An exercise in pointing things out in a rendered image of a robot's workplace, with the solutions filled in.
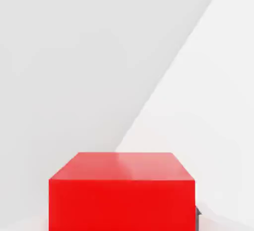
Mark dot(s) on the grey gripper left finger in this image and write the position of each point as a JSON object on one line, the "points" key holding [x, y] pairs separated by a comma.
{"points": [[33, 226]]}

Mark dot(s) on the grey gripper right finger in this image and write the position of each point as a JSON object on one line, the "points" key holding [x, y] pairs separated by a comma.
{"points": [[210, 222]]}

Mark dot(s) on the small red cube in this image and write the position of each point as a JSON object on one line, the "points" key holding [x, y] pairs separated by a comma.
{"points": [[121, 203]]}

